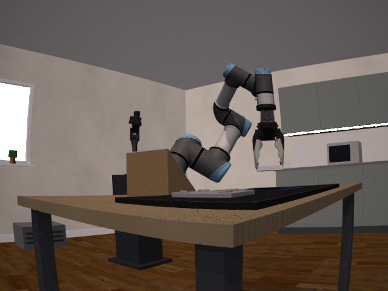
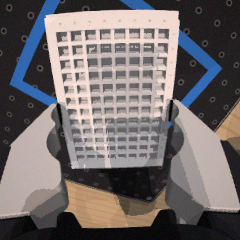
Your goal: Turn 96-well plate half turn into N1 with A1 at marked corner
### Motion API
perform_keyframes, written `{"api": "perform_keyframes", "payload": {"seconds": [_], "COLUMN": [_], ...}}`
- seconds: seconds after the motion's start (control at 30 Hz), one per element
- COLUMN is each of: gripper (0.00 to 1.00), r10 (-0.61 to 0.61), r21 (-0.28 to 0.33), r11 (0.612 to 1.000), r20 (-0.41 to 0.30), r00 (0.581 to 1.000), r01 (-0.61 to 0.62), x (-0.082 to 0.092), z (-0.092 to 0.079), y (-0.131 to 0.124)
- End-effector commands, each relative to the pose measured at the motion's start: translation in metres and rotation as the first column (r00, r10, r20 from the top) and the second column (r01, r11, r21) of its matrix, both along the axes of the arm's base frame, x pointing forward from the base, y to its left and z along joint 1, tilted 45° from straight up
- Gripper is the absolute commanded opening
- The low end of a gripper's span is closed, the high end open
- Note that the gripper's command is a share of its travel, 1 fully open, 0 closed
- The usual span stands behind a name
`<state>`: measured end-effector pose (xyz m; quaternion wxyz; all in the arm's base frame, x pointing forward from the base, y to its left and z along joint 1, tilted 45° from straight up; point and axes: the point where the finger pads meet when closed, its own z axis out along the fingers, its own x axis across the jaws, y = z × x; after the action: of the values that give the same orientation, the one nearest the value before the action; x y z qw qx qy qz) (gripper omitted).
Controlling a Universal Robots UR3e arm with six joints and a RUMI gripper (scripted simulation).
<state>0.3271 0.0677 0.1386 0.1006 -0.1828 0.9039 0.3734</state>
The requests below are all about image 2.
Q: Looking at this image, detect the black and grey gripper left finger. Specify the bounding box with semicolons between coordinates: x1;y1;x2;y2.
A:
0;102;69;240

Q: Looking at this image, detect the blue tape rectangle outline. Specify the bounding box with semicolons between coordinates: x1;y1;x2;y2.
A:
10;0;222;108

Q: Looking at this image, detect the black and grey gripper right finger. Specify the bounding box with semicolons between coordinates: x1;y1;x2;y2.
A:
165;99;240;240

